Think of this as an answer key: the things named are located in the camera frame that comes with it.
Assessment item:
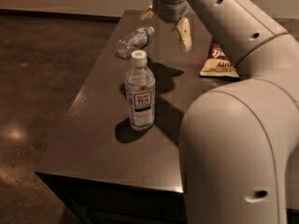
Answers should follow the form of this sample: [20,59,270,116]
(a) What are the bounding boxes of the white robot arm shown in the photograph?
[142,0,299,224]

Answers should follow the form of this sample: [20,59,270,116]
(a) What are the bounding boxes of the brown chip bag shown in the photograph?
[199,40,239,78]

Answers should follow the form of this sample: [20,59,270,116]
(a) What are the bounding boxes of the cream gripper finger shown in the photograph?
[140,5,156,21]
[174,17,192,52]

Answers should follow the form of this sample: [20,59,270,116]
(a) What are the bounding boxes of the upright tea bottle white cap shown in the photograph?
[125,50,155,131]

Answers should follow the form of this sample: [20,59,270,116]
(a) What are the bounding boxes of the clear plastic water bottle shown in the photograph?
[117,26,155,60]

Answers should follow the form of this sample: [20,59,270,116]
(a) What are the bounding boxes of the dark cabinet under counter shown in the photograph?
[37,172,187,224]

